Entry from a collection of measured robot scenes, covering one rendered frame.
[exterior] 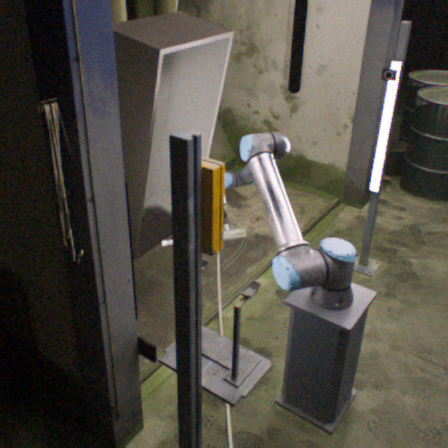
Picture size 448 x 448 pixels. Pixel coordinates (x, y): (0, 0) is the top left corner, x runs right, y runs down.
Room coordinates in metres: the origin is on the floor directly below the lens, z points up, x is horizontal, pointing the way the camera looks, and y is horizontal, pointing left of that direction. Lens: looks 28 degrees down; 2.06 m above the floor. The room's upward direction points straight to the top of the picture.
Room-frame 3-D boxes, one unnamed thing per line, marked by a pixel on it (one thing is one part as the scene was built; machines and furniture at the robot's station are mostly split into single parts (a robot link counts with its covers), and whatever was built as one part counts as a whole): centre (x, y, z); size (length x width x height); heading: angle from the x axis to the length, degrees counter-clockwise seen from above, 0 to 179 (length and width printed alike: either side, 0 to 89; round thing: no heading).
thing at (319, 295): (1.79, -0.58, 0.69); 0.19 x 0.19 x 0.10
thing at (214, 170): (1.19, 0.00, 1.42); 0.12 x 0.06 x 0.26; 53
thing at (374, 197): (2.94, -1.14, 0.82); 0.05 x 0.05 x 1.64; 53
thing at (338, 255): (1.78, -0.57, 0.83); 0.17 x 0.15 x 0.18; 109
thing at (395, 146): (4.54, -1.87, 0.14); 0.31 x 0.29 x 0.28; 143
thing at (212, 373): (1.26, -0.05, 0.78); 0.31 x 0.23 x 0.01; 53
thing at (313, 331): (1.79, -0.58, 0.32); 0.31 x 0.31 x 0.64; 53
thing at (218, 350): (1.27, -0.06, 0.95); 0.26 x 0.15 x 0.32; 53
